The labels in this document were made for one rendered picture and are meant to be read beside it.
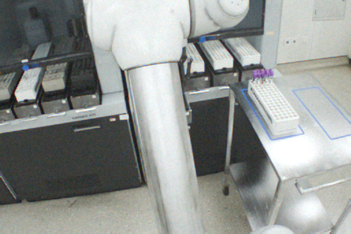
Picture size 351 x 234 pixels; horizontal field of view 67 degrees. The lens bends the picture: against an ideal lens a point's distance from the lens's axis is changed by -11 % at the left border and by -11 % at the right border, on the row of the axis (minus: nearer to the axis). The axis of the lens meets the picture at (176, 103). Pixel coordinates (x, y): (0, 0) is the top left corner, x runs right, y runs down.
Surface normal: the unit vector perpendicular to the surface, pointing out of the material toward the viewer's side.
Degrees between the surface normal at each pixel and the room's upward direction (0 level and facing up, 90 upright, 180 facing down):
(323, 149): 0
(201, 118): 90
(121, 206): 0
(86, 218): 0
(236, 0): 69
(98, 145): 90
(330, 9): 90
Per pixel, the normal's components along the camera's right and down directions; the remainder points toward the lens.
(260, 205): -0.06, -0.81
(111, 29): 0.11, 0.56
